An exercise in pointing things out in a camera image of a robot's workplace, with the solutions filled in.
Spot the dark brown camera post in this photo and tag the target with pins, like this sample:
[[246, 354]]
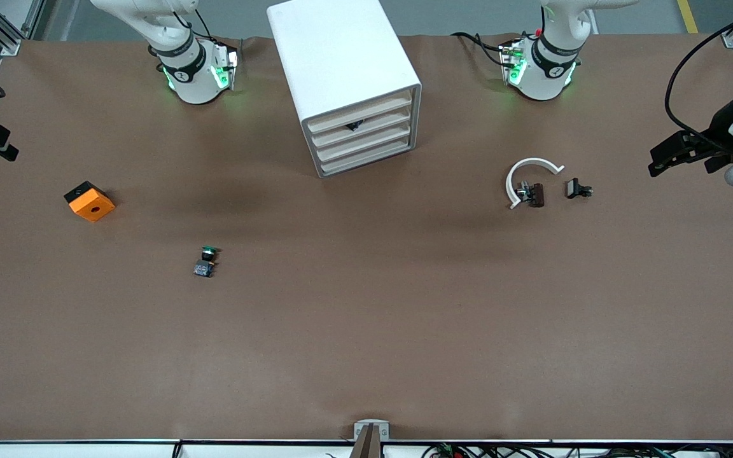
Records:
[[366, 445]]

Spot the white table edge rail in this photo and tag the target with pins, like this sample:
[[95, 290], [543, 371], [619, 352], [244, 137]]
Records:
[[86, 450]]

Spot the grey metal bracket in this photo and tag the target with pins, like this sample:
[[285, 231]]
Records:
[[371, 423]]

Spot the orange box with black base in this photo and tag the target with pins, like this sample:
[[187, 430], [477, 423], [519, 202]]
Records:
[[94, 207]]

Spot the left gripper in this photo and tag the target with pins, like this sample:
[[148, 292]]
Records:
[[718, 129]]

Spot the green push button blue block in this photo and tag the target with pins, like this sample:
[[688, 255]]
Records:
[[203, 269]]

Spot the white curved plastic part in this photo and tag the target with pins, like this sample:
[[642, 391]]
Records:
[[535, 161]]

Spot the small black clip part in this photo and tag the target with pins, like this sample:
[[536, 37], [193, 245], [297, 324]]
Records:
[[573, 188]]

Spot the brown table mat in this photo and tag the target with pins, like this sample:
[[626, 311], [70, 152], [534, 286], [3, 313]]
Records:
[[366, 318]]

